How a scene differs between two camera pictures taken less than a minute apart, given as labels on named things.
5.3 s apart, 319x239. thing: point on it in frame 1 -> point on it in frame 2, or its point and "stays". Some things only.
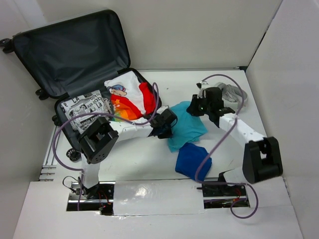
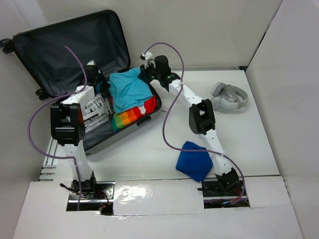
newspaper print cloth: [93, 102] stays
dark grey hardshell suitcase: [73, 56] stays
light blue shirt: [186, 128] -> [128, 89]
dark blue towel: [190, 157] stays
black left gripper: [167, 135] -> [106, 85]
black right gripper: [193, 108] -> [144, 71]
